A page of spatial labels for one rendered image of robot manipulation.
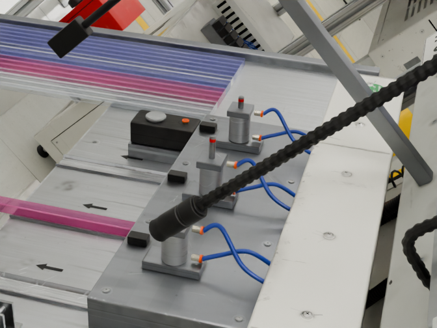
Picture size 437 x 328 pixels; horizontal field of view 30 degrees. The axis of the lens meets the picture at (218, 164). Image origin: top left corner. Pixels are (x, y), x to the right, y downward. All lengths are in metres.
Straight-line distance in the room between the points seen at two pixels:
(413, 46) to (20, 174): 1.15
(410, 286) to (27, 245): 0.37
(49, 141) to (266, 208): 1.68
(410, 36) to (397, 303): 1.37
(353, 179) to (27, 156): 1.76
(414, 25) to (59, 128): 1.03
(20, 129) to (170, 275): 1.85
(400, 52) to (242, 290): 1.40
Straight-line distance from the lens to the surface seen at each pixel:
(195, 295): 0.66
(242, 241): 0.72
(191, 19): 2.25
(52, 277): 0.78
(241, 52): 1.23
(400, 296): 0.68
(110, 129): 1.02
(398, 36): 2.00
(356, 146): 0.85
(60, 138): 2.39
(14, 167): 2.41
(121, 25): 1.65
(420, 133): 0.93
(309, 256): 0.68
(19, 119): 2.52
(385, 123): 0.79
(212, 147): 0.75
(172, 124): 0.94
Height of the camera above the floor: 1.59
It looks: 30 degrees down
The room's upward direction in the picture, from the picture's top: 58 degrees clockwise
